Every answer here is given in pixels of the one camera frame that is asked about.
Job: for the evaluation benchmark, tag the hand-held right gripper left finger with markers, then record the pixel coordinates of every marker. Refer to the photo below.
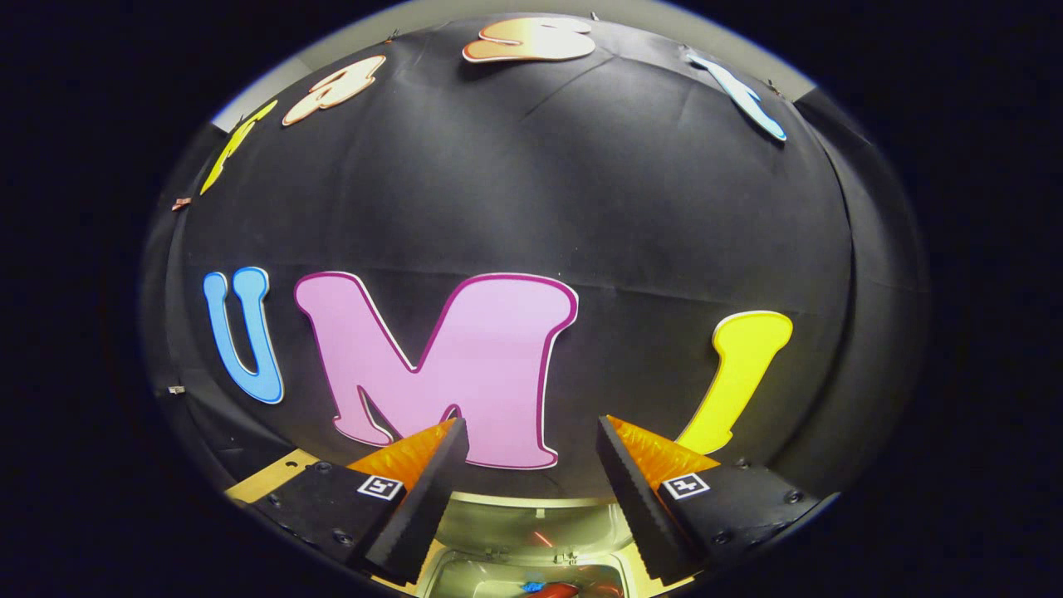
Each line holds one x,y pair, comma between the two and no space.
428,502

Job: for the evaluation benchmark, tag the orange pop can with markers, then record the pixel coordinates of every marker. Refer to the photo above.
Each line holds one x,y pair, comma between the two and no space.
560,590

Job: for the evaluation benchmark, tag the wooden desktop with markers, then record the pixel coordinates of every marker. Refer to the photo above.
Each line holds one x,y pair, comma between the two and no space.
266,480

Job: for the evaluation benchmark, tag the blue paper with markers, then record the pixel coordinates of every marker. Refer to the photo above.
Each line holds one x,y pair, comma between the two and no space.
531,587

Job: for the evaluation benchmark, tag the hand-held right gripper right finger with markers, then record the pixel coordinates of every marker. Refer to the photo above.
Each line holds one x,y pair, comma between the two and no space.
635,498

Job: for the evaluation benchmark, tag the green desktop garbage bin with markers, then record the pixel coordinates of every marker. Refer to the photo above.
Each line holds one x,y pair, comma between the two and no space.
531,523

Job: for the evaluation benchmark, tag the black backdrop cloth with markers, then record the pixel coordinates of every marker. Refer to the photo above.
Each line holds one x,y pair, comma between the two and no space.
581,191

